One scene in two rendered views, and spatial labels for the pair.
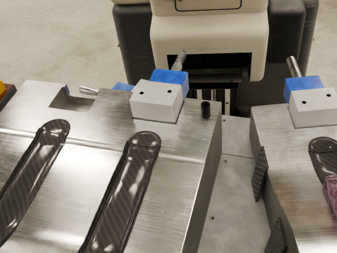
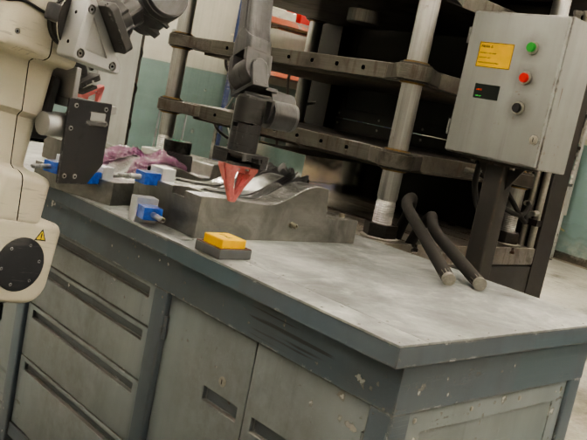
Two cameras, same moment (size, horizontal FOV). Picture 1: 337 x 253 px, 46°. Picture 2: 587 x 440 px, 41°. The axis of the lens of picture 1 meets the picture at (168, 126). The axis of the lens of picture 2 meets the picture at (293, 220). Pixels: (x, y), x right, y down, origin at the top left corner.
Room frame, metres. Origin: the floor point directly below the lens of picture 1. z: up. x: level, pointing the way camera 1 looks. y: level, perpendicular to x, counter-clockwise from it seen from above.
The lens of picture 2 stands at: (1.83, 1.01, 1.11)
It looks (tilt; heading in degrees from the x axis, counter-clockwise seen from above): 8 degrees down; 204
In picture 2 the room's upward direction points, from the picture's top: 11 degrees clockwise
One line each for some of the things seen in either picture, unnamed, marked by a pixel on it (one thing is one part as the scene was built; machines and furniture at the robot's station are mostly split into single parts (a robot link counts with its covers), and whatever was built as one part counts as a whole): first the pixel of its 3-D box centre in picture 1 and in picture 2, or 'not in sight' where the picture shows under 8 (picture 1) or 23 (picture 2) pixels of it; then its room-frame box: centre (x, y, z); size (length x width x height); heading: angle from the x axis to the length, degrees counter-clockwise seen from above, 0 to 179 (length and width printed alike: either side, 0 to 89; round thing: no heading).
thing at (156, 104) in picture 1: (169, 83); (143, 176); (0.38, -0.01, 0.89); 0.13 x 0.05 x 0.05; 158
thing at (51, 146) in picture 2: not in sight; (83, 153); (-0.13, -0.61, 0.84); 0.20 x 0.15 x 0.07; 158
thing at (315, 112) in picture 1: (302, 90); (85, 175); (0.37, -0.18, 0.86); 0.13 x 0.05 x 0.05; 175
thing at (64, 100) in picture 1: (79, 108); (186, 196); (0.38, 0.11, 0.87); 0.05 x 0.05 x 0.04; 68
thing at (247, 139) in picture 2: not in sight; (243, 141); (0.50, 0.29, 1.02); 0.10 x 0.07 x 0.07; 67
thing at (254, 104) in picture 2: not in sight; (252, 111); (0.49, 0.29, 1.09); 0.07 x 0.06 x 0.07; 150
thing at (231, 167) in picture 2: not in sight; (231, 176); (0.49, 0.27, 0.95); 0.07 x 0.07 x 0.09; 67
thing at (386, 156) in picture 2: not in sight; (338, 156); (-0.88, -0.06, 0.96); 1.29 x 0.83 x 0.18; 68
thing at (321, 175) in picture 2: not in sight; (324, 178); (-0.79, -0.06, 0.87); 0.50 x 0.27 x 0.17; 158
